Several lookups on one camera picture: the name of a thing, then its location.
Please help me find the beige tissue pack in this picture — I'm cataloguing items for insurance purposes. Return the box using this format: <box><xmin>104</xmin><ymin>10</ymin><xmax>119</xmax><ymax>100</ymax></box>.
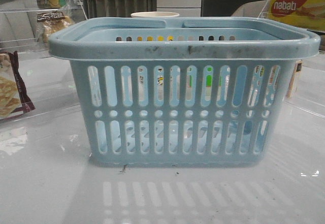
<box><xmin>286</xmin><ymin>59</ymin><xmax>303</xmax><ymax>98</ymax></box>

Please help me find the yellow nabati wafer box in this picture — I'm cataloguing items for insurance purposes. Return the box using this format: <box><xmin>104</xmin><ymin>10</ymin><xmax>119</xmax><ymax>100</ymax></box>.
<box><xmin>267</xmin><ymin>0</ymin><xmax>324</xmax><ymax>31</ymax></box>

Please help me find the light blue plastic basket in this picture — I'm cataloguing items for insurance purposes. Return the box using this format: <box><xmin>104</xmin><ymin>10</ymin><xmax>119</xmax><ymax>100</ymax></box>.
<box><xmin>48</xmin><ymin>17</ymin><xmax>320</xmax><ymax>167</ymax></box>

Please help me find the brown cracker snack packet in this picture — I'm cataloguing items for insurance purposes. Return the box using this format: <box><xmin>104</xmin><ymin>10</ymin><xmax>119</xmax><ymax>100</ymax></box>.
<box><xmin>1</xmin><ymin>51</ymin><xmax>35</xmax><ymax>121</ymax></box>

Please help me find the packaged bread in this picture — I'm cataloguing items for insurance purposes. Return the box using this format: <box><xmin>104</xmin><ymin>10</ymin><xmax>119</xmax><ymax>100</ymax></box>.
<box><xmin>36</xmin><ymin>6</ymin><xmax>75</xmax><ymax>43</ymax></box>

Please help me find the grey armchair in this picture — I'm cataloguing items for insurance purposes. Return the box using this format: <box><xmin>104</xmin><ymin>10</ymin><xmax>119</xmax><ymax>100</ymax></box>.
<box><xmin>232</xmin><ymin>0</ymin><xmax>268</xmax><ymax>17</ymax></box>

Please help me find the right clear acrylic shelf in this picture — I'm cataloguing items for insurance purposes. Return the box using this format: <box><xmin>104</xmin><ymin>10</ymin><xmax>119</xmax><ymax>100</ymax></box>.
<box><xmin>257</xmin><ymin>0</ymin><xmax>325</xmax><ymax>115</ymax></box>

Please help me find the clear acrylic display shelf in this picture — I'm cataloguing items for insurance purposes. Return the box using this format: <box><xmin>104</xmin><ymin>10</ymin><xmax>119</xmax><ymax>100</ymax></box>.
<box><xmin>0</xmin><ymin>0</ymin><xmax>87</xmax><ymax>125</ymax></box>

